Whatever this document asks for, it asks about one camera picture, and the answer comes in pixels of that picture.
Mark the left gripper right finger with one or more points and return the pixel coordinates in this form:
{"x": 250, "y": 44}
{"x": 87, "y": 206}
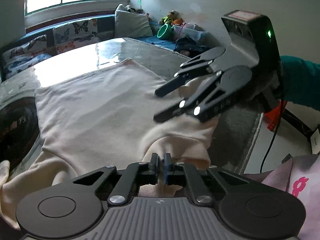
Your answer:
{"x": 188, "y": 177}

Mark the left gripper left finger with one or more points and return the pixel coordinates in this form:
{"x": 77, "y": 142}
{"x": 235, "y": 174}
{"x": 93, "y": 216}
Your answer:
{"x": 132, "y": 178}

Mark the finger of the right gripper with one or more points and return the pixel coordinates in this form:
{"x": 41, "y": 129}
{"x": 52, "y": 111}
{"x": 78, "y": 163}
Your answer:
{"x": 169, "y": 113}
{"x": 172, "y": 85}

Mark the cream white sweater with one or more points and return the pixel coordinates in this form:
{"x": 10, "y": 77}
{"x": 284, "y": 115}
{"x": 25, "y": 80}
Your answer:
{"x": 105, "y": 118}

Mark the teal sleeve right forearm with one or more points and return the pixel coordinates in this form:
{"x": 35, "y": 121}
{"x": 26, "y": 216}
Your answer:
{"x": 299, "y": 81}

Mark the dark clothes pile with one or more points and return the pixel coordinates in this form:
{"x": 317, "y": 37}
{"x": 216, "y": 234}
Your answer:
{"x": 188, "y": 47}

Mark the red plastic object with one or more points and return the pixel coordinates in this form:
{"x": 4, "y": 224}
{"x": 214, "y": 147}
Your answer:
{"x": 272, "y": 117}

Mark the green plastic bowl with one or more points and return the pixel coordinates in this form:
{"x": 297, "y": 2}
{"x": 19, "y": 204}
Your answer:
{"x": 164, "y": 32}

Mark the clear plastic storage box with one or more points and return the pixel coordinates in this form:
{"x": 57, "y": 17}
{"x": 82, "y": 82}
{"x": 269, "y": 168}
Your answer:
{"x": 194, "y": 31}

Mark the grey quilted star tablecloth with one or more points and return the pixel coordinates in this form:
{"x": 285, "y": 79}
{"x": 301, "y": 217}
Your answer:
{"x": 234, "y": 137}

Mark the plush toy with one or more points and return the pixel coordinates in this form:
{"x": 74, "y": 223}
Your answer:
{"x": 172, "y": 18}

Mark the plain grey pillow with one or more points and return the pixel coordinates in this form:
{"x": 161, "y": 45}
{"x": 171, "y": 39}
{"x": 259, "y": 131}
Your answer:
{"x": 128, "y": 24}

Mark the blue sofa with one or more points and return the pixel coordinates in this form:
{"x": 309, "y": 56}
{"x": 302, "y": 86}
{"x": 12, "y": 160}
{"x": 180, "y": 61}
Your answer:
{"x": 100, "y": 35}

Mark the pink flower fabric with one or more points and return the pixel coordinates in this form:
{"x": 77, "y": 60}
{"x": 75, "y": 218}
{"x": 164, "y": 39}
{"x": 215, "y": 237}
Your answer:
{"x": 298, "y": 176}

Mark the right butterfly cushion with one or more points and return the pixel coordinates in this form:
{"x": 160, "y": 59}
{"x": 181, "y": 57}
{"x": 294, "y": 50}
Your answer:
{"x": 75, "y": 35}

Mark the butterfly cushion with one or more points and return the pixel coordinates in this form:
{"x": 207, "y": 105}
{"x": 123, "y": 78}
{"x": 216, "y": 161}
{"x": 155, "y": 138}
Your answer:
{"x": 20, "y": 58}
{"x": 75, "y": 35}

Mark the round black induction cooktop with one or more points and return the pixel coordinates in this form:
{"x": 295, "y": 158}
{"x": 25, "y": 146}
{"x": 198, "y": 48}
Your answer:
{"x": 19, "y": 130}

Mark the left butterfly cushion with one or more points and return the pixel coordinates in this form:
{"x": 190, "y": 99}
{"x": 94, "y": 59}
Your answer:
{"x": 20, "y": 58}

